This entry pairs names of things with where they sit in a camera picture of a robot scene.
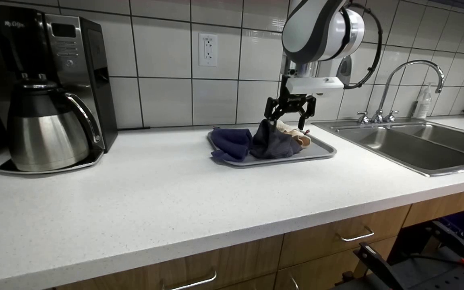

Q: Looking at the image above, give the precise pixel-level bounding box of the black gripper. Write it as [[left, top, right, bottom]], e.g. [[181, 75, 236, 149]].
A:
[[265, 91, 318, 132]]

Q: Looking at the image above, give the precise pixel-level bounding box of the beige towel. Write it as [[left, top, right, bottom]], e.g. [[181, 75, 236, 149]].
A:
[[276, 119, 313, 149]]

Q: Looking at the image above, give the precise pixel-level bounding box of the dark grey towel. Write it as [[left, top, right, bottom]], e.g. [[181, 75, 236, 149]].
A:
[[250, 117, 303, 161]]

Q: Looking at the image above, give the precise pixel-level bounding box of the navy blue towel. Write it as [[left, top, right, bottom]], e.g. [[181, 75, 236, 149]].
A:
[[210, 125, 255, 162]]

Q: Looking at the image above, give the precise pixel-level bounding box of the grey plastic tray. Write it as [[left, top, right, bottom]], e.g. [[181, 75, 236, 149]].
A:
[[207, 124, 337, 167]]

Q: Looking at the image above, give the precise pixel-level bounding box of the wooden base cabinet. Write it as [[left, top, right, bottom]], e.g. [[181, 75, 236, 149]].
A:
[[54, 183, 464, 290]]

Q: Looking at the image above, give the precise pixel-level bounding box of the chrome gooseneck faucet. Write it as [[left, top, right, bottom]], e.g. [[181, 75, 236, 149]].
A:
[[374, 58, 447, 124]]

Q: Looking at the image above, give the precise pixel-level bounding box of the white soap bottle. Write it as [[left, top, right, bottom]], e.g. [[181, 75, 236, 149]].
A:
[[411, 85, 439, 120]]

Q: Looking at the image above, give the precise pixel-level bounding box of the stainless steel sink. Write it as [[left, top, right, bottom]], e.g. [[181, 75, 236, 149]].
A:
[[318, 117, 464, 178]]

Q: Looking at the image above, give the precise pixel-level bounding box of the black mobile cart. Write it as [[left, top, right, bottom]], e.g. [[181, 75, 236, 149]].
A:
[[334, 206, 464, 290]]

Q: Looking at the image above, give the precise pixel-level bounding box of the black silver coffee maker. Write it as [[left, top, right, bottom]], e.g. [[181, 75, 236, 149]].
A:
[[0, 3, 120, 175]]

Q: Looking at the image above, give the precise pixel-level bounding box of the stainless steel carafe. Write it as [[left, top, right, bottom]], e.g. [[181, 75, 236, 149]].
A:
[[7, 82, 105, 174]]

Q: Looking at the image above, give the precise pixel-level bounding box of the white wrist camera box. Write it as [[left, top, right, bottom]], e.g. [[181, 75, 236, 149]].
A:
[[287, 75, 347, 96]]

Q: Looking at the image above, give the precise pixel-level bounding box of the white wall outlet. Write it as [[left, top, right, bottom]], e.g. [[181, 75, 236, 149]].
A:
[[199, 32, 221, 67]]

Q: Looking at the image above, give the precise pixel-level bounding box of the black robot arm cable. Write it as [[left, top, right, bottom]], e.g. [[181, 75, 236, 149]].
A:
[[344, 1, 386, 90]]

